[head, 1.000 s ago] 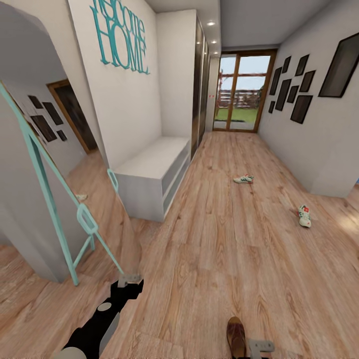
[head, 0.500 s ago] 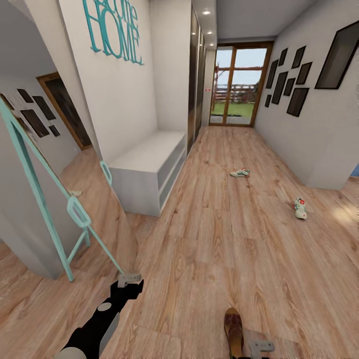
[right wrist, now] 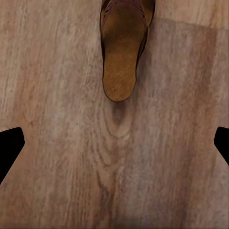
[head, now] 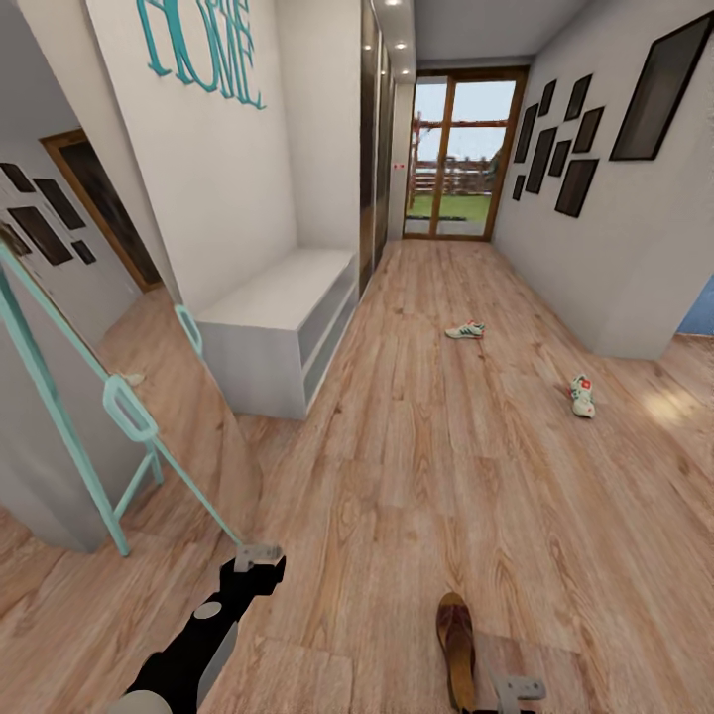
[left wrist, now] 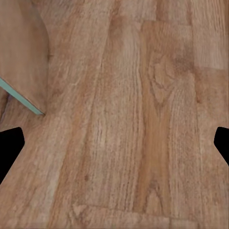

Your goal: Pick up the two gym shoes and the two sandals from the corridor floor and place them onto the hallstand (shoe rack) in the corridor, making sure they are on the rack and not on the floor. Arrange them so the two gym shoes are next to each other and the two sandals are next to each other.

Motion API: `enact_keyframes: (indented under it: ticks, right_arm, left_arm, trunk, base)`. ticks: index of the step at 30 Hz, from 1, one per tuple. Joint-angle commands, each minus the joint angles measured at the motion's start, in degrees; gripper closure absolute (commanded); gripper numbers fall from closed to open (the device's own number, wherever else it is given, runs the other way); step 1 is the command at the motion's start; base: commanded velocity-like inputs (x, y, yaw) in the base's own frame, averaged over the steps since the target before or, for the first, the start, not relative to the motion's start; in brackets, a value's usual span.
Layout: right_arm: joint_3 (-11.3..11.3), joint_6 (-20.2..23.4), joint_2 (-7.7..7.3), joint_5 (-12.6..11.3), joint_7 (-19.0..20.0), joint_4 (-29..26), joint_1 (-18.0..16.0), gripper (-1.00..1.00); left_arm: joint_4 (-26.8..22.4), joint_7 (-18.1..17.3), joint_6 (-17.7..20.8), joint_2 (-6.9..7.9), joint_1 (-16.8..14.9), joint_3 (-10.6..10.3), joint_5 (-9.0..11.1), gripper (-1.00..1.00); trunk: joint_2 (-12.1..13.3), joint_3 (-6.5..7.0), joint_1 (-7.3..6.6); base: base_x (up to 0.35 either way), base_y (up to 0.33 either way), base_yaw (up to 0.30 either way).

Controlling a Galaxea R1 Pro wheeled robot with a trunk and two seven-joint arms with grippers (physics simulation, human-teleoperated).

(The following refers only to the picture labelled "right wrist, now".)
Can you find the sandal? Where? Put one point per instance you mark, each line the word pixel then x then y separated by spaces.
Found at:
pixel 124 28

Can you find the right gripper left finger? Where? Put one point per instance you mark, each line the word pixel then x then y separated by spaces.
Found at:
pixel 11 143

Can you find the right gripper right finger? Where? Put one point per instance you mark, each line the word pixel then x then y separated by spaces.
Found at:
pixel 221 141

